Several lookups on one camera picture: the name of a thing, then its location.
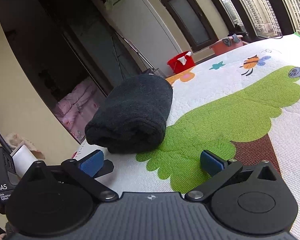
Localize red plastic bucket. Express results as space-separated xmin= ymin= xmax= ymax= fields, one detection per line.
xmin=167 ymin=51 xmax=195 ymax=74

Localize cartoon printed play mat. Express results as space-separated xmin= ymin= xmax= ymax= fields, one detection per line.
xmin=69 ymin=34 xmax=300 ymax=239

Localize dark framed frosted window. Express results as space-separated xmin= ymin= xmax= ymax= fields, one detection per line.
xmin=160 ymin=0 xmax=217 ymax=52

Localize pink floral bedding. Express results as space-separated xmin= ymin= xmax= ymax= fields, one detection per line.
xmin=52 ymin=77 xmax=105 ymax=143

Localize black fleece garment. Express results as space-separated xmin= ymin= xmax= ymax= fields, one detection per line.
xmin=85 ymin=74 xmax=173 ymax=153

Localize white cloth on bucket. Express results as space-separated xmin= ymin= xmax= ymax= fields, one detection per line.
xmin=177 ymin=51 xmax=192 ymax=66

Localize grey cloths on tub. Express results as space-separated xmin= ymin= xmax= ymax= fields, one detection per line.
xmin=222 ymin=34 xmax=242 ymax=47

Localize white paper roll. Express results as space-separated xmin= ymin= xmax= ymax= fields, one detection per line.
xmin=11 ymin=141 xmax=38 ymax=178

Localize pink plastic tub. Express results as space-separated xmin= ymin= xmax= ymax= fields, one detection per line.
xmin=209 ymin=35 xmax=243 ymax=56

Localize mop with metal handle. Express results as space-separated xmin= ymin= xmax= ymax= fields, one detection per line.
xmin=110 ymin=26 xmax=167 ymax=79

